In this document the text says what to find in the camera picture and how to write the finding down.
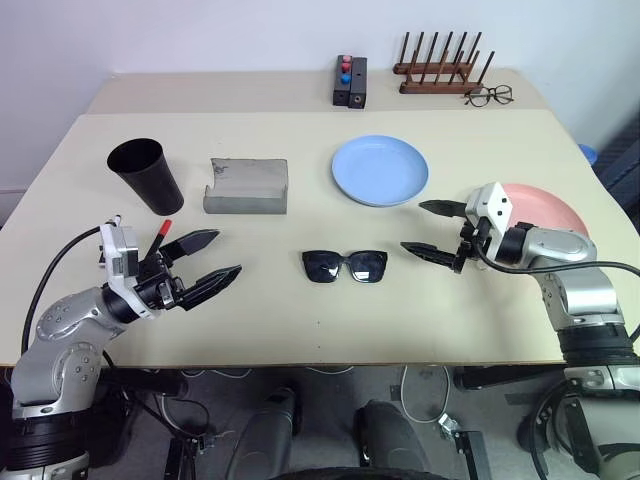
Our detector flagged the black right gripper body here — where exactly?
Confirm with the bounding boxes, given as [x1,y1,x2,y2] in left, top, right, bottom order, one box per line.
[452,214,494,274]

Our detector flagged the black floor stand bar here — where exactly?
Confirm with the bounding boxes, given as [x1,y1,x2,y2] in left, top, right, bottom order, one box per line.
[449,429,492,480]

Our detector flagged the dark rounded shape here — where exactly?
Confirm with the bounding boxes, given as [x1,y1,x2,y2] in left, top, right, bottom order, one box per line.
[227,384,304,480]
[353,399,442,480]

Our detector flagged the plain black box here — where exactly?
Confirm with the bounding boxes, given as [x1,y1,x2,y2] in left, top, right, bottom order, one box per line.
[348,57,370,110]

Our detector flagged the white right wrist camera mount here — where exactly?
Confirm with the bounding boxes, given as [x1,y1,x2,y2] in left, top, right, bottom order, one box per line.
[464,182,516,261]

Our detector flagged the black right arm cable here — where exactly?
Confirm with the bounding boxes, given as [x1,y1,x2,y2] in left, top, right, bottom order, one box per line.
[474,247,640,276]

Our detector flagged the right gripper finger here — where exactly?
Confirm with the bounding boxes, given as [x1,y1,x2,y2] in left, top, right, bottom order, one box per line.
[399,241,459,267]
[418,199,468,219]

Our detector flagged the blue round plate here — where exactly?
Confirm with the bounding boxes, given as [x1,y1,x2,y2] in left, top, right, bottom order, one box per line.
[331,134,430,208]

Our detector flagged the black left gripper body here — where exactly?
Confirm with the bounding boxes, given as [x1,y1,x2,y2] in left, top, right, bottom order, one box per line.
[134,243,187,314]

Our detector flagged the black box with coloured buttons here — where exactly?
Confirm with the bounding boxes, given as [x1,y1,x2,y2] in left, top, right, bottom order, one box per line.
[332,54,354,107]

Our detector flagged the dark ribbed furniture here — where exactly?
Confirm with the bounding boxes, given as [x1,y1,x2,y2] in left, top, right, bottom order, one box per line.
[594,118,640,202]

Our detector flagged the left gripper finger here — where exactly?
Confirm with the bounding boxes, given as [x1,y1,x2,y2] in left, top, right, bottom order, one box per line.
[178,264,244,308]
[162,228,222,259]

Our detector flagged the grey glasses case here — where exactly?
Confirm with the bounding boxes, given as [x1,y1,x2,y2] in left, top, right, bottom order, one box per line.
[202,157,291,217]

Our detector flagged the black table frame bar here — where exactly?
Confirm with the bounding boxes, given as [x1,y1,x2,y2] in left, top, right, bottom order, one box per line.
[99,367,189,401]
[452,367,567,392]

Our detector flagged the thin dark-framed eyeglasses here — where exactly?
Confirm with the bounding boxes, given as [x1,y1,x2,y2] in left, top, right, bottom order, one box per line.
[463,84,516,107]

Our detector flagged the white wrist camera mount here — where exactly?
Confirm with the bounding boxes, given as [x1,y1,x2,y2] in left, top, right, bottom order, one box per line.
[98,222,154,321]
[464,182,516,261]

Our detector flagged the white floor cable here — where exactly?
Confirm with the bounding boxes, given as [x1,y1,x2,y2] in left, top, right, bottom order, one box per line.
[387,364,451,424]

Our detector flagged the brown wooden peg rack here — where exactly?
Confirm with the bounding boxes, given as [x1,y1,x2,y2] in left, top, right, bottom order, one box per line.
[392,31,496,96]

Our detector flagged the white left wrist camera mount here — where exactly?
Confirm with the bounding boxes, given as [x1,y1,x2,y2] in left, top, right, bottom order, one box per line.
[98,222,154,321]

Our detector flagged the black pen with red cap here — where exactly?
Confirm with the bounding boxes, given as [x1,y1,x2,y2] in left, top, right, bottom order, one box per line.
[146,218,174,259]

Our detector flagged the black plastic cup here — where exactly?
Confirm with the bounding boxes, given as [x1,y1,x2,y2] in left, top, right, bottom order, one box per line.
[106,138,185,217]

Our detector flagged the pink round plate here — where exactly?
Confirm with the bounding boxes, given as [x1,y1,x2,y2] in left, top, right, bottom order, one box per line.
[499,183,590,236]

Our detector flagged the black sunglasses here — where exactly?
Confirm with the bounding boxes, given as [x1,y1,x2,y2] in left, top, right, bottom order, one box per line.
[300,248,390,285]

